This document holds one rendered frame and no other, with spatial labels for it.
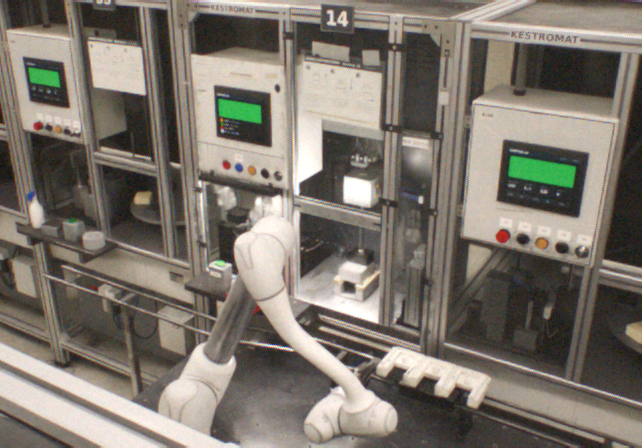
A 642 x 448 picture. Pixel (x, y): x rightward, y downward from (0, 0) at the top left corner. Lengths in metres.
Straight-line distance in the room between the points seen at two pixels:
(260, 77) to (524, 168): 0.98
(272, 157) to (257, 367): 0.83
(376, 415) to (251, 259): 0.59
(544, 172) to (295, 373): 1.25
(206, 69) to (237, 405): 1.24
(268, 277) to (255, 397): 0.80
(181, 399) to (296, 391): 0.58
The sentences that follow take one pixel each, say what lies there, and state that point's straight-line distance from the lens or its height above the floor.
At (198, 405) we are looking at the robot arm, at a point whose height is 0.91.
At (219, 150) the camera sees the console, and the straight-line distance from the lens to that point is 2.79.
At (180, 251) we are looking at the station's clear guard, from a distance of 3.19.
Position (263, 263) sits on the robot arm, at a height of 1.43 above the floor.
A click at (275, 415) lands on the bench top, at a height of 0.68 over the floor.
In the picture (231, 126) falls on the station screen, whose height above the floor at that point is 1.59.
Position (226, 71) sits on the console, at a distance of 2.68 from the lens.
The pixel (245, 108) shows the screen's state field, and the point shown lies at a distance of 2.63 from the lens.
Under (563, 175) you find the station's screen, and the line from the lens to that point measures 2.19.
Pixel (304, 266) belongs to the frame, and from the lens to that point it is 3.05.
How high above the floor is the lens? 2.36
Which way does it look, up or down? 25 degrees down
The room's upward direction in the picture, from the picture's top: straight up
